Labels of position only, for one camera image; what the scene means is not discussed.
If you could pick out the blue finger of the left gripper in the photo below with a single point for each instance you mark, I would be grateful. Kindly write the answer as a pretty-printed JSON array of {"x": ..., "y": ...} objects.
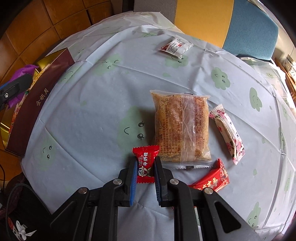
[{"x": 13, "y": 88}]

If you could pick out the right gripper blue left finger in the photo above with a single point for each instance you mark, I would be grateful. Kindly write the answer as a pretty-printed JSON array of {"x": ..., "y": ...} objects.
[{"x": 128, "y": 176}]

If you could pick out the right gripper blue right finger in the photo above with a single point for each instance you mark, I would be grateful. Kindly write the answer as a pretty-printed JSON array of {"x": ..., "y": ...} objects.
[{"x": 161, "y": 178}]

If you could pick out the purple snack packet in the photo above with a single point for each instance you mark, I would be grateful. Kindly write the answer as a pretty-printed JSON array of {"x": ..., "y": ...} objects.
[{"x": 28, "y": 69}]

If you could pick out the small red candy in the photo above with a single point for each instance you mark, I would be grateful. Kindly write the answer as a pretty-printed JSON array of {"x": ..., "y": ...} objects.
[{"x": 145, "y": 156}]

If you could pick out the orange crispy cake clear bag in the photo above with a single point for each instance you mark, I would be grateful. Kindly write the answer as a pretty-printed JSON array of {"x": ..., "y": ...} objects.
[{"x": 182, "y": 129}]

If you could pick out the red gold pastry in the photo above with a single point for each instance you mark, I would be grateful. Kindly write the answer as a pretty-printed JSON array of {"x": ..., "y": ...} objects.
[{"x": 216, "y": 179}]

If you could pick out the pink floral snack bar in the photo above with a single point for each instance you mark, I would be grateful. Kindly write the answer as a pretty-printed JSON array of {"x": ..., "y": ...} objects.
[{"x": 228, "y": 131}]

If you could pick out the white printed snack packet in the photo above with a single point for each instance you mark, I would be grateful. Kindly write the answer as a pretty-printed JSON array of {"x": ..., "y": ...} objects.
[{"x": 177, "y": 47}]

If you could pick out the gold tin box maroon sides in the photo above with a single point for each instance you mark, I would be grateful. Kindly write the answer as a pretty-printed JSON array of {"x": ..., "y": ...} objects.
[{"x": 17, "y": 122}]

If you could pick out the wooden cabinet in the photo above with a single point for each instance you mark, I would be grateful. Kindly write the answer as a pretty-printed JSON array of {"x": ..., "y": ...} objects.
[{"x": 41, "y": 24}]

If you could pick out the white cloud-print tablecloth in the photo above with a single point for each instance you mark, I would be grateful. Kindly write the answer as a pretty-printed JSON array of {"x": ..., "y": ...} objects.
[{"x": 123, "y": 92}]

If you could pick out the wooden side table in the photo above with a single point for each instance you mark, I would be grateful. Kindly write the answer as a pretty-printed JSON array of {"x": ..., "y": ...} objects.
[{"x": 288, "y": 79}]

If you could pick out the grey yellow blue sofa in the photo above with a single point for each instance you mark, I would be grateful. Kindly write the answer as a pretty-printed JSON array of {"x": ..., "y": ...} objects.
[{"x": 239, "y": 27}]

